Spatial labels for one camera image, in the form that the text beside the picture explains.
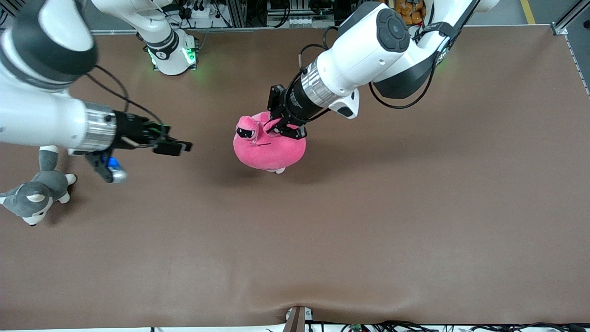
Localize round pink plush toy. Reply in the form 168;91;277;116
233;111;307;172

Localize grey white husky plush toy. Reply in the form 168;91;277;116
0;145;77;226

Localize brown table cloth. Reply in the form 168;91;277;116
0;25;590;330

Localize white power strip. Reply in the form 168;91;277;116
182;0;217;19

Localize orange snack bags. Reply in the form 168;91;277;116
394;0;425;24

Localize aluminium corner profile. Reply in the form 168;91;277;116
551;0;590;95

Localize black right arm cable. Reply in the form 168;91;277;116
85;65;165;127

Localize aluminium frame rack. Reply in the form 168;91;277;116
221;0;351;28

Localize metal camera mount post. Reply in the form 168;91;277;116
282;306;314;332

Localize black cable bundle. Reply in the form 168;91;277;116
318;320;590;332

